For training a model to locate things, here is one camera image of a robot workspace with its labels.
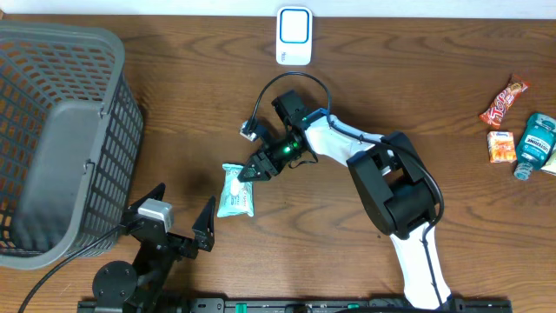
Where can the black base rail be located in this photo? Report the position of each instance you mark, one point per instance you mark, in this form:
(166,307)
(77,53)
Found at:
(397,304)

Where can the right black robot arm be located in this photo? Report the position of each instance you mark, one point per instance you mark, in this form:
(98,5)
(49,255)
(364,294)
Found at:
(397,192)

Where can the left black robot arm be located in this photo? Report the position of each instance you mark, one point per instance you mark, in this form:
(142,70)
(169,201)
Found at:
(120,286)

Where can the grey plastic shopping basket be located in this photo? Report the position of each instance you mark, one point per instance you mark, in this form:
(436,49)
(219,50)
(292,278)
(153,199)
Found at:
(71,132)

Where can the red chocolate bar wrapper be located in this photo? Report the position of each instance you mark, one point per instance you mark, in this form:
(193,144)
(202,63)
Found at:
(502,103)

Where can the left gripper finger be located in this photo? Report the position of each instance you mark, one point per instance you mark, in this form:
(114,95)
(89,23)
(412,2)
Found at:
(204,227)
(157,194)

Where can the small orange snack box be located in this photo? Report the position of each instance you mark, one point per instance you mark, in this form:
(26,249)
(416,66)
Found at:
(501,147)

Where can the light blue tissue pack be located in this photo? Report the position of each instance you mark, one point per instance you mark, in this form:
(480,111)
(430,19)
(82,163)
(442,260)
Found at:
(237,198)

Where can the blue mouthwash bottle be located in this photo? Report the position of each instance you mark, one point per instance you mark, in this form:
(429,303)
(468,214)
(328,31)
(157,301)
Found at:
(535,146)

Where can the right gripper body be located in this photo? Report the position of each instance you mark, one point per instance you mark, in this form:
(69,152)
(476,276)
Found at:
(272,159)

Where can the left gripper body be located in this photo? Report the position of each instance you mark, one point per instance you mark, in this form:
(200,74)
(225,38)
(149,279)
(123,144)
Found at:
(181,248)

